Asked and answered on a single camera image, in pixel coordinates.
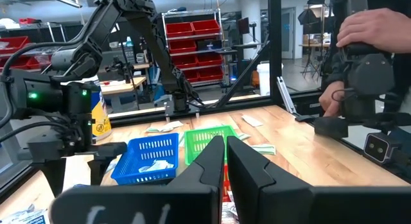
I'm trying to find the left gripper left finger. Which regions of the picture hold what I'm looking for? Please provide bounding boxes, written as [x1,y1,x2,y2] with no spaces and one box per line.
[166,136,225,224]

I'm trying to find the white barrel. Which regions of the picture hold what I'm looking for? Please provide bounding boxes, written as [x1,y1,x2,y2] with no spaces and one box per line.
[256,62,284,96]

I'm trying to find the person's hand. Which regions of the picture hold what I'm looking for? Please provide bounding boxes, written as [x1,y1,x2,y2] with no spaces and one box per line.
[319,81,346,118]
[336,8,411,55]

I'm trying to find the red plastic basket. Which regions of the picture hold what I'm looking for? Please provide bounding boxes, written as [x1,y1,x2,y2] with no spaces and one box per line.
[223,164,232,202]

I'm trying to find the blue plastic basket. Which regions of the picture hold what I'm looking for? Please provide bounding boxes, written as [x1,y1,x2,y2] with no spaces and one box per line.
[110,132,180,185]

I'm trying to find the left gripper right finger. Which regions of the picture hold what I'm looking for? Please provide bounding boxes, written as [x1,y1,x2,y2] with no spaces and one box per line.
[227,136,314,224]

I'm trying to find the black monitor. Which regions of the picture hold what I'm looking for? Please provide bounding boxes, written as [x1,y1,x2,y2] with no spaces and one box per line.
[237,17,258,45]

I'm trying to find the wooden workbench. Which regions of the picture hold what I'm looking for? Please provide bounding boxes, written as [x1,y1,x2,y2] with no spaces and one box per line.
[99,76,148,114]

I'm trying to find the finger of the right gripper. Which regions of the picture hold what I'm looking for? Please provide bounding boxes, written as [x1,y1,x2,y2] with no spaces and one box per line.
[88,157,112,186]
[41,158,67,198]

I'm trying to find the green plastic basket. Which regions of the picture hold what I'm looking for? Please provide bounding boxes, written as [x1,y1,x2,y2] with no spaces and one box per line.
[184,125,240,166]

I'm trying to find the silver aluminium bracket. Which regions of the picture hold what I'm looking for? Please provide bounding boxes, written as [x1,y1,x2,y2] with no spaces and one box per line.
[276,76,298,116]

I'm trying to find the grey door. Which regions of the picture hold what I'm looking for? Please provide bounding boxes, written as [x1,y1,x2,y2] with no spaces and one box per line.
[281,7,296,60]

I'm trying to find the black softbox light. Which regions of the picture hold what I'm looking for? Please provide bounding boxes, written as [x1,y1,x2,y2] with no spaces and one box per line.
[297,8,319,78]

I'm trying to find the grey wire shelf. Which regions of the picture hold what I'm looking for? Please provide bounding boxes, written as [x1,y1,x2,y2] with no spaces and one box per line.
[0,21,67,74]

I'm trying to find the disinfecting wipes canister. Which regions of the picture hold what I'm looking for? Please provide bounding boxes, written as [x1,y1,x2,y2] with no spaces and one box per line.
[91,76,112,142]

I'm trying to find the white bandage wrapper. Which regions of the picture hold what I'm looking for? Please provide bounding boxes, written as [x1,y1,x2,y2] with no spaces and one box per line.
[163,120,184,130]
[241,114,265,128]

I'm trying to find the small wooden table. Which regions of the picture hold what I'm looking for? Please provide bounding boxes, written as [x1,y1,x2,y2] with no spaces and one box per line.
[299,42,331,58]

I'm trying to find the red storage bin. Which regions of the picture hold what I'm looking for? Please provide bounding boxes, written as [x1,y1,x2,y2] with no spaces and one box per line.
[183,69,200,83]
[166,22,195,38]
[0,36,30,55]
[191,19,222,35]
[168,40,198,54]
[196,53,223,66]
[198,66,224,81]
[171,54,198,68]
[0,55,44,71]

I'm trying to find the table-level camera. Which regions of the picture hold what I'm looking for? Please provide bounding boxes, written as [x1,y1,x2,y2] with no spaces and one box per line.
[363,132,392,164]

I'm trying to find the small white red-print packet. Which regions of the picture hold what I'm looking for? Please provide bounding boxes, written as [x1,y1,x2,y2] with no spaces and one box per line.
[221,201,240,224]

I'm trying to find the metal shelf rack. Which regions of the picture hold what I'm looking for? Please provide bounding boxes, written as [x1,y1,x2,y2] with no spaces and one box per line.
[161,8,225,87]

